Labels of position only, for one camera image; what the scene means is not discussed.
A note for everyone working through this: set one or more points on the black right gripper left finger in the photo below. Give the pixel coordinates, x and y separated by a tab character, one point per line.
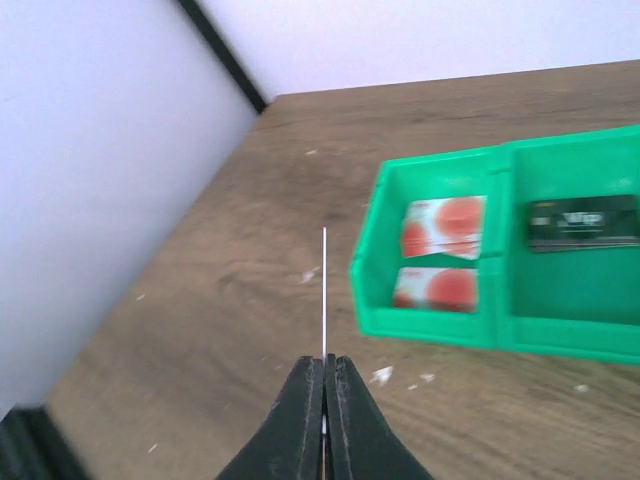
288	444

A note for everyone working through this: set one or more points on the red circle card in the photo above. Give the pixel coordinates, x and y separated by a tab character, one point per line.
458	224
438	289

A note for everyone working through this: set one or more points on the middle green plastic bin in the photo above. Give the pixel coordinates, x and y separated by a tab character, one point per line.
581	303

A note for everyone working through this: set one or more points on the dark green card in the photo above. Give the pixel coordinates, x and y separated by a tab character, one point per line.
583	223

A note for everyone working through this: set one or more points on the green plastic bin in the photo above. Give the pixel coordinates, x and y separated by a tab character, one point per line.
378	257
581	303

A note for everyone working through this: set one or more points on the red and white card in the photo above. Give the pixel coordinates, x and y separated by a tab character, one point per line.
417	237

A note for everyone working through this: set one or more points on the black frame post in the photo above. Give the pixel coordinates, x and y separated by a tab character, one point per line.
210	34

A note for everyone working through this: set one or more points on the left green plastic bin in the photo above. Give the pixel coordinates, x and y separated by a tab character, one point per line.
378	257

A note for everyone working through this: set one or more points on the black front frame rail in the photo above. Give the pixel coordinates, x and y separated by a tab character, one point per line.
33	447

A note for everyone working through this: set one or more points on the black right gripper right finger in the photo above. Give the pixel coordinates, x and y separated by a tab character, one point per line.
360	443

